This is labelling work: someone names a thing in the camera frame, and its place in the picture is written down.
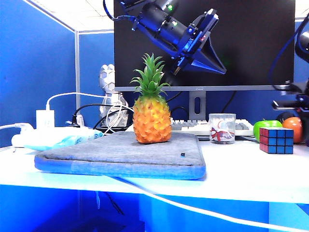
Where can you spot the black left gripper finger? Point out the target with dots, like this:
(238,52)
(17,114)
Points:
(212,58)
(205,68)

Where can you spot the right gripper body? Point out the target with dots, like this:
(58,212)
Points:
(295,96)

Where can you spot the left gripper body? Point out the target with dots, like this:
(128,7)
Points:
(190,46)

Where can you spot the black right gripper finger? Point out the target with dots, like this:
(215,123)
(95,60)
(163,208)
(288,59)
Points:
(306,130)

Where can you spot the Rubik's cube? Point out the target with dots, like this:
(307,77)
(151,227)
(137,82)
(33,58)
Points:
(277,142)

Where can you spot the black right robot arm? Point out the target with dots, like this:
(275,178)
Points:
(303,36)

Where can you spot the orange fruit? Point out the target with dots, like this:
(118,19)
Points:
(293,125)

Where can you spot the black round object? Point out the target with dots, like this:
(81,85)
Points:
(285,116)

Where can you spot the green apple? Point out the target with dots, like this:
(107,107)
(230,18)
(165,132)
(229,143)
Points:
(265,125)

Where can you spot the black computer monitor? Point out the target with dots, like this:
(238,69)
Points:
(253,48)

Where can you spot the white grey keyboard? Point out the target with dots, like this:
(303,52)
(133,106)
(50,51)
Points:
(188,125)

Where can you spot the glass cup with print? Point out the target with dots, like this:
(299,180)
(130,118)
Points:
(222,128)

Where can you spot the orange plastic pineapple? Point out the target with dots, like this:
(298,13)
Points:
(152,120)

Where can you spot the silver figurine statue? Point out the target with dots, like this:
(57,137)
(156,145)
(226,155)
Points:
(108,75)

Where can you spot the grey felt laptop sleeve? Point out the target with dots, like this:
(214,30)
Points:
(120,157)

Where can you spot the light blue wet wipes pack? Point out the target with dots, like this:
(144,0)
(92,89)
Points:
(72,140)

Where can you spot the white power adapter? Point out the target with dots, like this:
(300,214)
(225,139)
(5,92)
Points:
(45,119)

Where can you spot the white power strip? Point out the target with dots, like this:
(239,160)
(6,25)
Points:
(22,138)

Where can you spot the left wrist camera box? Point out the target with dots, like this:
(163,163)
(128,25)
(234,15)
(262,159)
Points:
(209,20)

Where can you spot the grey partition frame post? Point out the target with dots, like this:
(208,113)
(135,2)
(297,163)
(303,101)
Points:
(77,72)

